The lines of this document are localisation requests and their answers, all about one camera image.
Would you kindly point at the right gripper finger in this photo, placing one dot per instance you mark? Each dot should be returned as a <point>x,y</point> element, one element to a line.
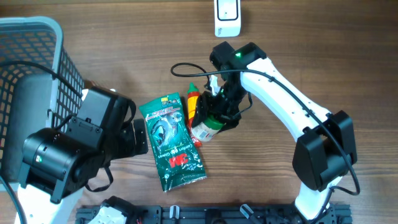
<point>229,123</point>
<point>201,110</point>

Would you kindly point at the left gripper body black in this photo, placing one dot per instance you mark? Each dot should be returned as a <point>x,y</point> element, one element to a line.
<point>124,145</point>

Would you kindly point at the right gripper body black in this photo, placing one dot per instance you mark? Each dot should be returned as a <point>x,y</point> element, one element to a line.
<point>224,104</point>

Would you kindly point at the red sauce bottle green cap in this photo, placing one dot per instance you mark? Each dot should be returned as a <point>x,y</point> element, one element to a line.
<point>193,93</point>

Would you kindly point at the white jar green lid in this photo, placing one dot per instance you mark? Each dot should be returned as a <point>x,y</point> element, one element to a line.
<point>207,129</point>

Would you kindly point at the red tube package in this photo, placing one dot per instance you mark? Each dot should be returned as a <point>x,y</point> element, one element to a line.
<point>196,142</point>

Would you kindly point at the green glove package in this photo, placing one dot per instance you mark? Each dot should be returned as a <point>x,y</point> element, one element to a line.
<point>176,157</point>

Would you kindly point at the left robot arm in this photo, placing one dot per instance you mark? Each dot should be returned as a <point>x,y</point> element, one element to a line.
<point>57,163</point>

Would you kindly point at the white barcode scanner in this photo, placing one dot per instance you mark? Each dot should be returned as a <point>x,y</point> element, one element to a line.
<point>227,15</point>

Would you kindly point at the grey black plastic basket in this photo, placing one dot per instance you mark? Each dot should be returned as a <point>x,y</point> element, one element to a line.
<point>37,40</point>

